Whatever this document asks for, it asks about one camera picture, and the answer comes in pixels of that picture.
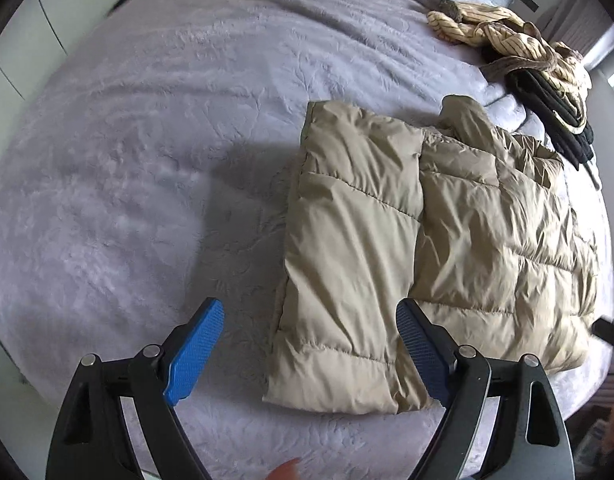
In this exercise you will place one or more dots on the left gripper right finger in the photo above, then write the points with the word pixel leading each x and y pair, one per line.
pixel 529 438

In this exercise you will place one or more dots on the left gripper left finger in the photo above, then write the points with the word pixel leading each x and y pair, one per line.
pixel 91 438

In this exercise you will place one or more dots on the beige puffer jacket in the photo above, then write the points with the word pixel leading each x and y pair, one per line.
pixel 464 218

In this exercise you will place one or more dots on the person's hand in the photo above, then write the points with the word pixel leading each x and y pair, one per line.
pixel 286 471

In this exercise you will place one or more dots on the lavender embossed bed blanket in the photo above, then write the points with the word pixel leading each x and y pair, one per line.
pixel 152 171

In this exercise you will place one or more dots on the black fleece garment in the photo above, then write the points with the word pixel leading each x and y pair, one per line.
pixel 557 110

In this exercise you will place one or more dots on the cream striped robe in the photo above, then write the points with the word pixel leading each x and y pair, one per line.
pixel 520 46

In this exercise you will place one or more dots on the white wardrobe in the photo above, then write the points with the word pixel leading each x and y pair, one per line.
pixel 37 39

